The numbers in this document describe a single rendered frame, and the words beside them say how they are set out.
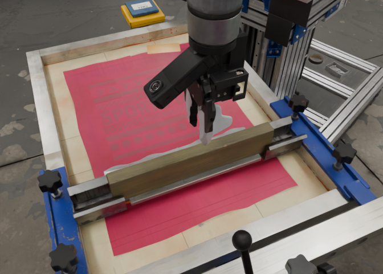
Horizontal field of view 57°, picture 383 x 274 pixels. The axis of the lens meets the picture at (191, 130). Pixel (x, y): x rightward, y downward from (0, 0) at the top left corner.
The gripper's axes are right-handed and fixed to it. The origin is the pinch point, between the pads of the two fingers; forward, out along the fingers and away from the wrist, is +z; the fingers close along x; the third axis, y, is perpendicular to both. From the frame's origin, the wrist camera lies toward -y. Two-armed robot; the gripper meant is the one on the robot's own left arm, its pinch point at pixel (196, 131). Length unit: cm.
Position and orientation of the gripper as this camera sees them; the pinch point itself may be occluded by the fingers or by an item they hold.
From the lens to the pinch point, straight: 66.0
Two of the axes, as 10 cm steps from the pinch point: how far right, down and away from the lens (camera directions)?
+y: 9.2, -2.8, 2.8
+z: -0.1, 6.9, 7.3
